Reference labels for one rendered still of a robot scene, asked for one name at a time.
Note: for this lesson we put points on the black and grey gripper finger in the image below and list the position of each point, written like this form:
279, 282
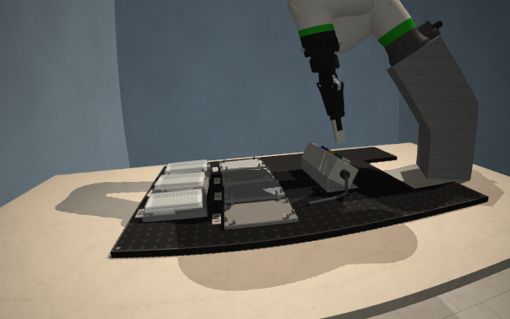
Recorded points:
325, 98
337, 109

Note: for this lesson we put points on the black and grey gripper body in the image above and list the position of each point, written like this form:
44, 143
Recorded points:
328, 64

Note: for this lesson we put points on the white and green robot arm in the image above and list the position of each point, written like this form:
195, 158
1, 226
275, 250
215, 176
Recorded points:
387, 20

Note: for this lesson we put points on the grey angled control panel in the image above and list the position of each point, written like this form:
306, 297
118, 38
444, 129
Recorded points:
328, 170

